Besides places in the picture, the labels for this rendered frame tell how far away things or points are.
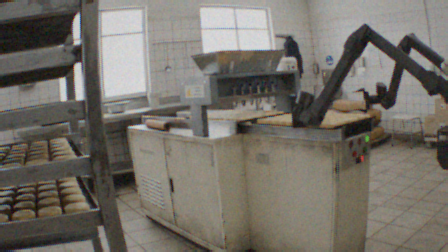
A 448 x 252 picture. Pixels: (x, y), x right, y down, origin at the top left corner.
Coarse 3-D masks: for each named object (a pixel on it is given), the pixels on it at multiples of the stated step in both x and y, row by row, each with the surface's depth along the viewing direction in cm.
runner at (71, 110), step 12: (36, 108) 52; (48, 108) 53; (60, 108) 54; (72, 108) 55; (0, 120) 49; (12, 120) 50; (24, 120) 51; (36, 120) 52; (48, 120) 53; (60, 120) 54
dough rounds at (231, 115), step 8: (224, 112) 278; (232, 112) 272; (240, 112) 265; (248, 112) 261; (256, 112) 255; (264, 112) 253; (272, 112) 248; (280, 112) 243; (224, 120) 236; (232, 120) 230; (240, 120) 225
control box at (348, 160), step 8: (352, 136) 178; (360, 136) 178; (344, 144) 172; (360, 144) 179; (368, 144) 184; (344, 152) 172; (352, 152) 174; (360, 152) 179; (368, 152) 184; (344, 160) 173; (352, 160) 175; (344, 168) 173
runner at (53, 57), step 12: (48, 48) 52; (60, 48) 53; (72, 48) 54; (0, 60) 48; (12, 60) 49; (24, 60) 50; (36, 60) 51; (48, 60) 52; (60, 60) 53; (72, 60) 54; (0, 72) 48; (12, 72) 49
